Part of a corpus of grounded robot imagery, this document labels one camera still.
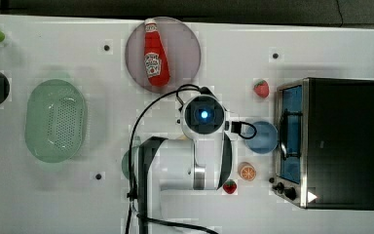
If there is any green cup with handle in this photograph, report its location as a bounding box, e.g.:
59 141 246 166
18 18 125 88
121 136 141 179

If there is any grey round plate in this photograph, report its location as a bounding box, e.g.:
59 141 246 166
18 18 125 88
125 17 202 94

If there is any toy orange slice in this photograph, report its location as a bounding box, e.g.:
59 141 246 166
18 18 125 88
238 162 256 181

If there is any black floor cable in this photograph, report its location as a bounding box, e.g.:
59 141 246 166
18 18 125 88
335 0 345 27

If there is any red ketchup bottle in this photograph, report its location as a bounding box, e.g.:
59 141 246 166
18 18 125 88
144 19 170 87

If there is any black steel toaster oven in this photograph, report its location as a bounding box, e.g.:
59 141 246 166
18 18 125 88
270 77 374 211

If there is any upper toy strawberry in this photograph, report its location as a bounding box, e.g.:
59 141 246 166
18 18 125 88
253 80 270 98

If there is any green perforated colander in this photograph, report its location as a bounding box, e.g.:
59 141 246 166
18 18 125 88
24 79 87 163

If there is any toy strawberry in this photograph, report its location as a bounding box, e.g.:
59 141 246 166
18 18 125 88
253 80 270 98
223 179 237 194

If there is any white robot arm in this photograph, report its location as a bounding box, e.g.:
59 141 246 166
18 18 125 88
129 85 245 234

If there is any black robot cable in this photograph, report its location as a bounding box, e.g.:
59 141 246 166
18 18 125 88
124 84 220 234

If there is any blue round bowl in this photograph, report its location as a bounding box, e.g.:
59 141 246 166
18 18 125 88
244 121 278 154

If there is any lower toy strawberry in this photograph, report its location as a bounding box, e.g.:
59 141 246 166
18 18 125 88
223 179 237 194

